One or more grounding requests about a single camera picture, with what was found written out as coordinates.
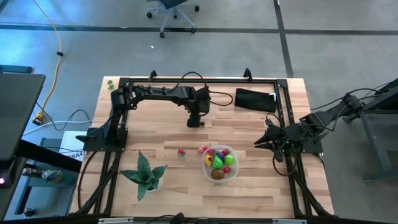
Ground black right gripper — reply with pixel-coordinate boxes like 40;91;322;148
253;123;301;152

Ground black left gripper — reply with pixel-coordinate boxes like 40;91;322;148
185;86;211;128

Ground clear plastic tupperware container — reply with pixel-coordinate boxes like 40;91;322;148
201;144;239;184

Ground bright green toy lime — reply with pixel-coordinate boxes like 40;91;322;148
212;155;224;170

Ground black folded cloth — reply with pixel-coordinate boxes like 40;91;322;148
234;88;277;113

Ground green artificial succulent plant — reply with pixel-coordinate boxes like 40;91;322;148
120;151;169;202

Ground white plant pot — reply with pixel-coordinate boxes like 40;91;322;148
146;177;164;194

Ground office chair base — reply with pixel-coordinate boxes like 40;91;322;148
146;0;200;39

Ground white printed paper sheet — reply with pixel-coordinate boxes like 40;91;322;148
58;130;87;162

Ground dark metal side stand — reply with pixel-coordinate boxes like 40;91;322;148
343;77;398;181

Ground metal cylinder parts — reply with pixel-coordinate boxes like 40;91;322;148
21;167;65;184

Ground grey desk top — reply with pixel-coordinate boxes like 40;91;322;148
0;73;47;162

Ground black rounded device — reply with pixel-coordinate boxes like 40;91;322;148
0;156;28;189

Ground black aluminium table frame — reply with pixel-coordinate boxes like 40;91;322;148
70;68;335;218

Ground silver edge bracket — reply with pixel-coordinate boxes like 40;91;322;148
98;217;134;224
272;218;308;224

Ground yellow power cable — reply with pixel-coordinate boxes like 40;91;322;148
32;0;63;121

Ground black desk frame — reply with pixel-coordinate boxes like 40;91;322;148
0;139;83;218

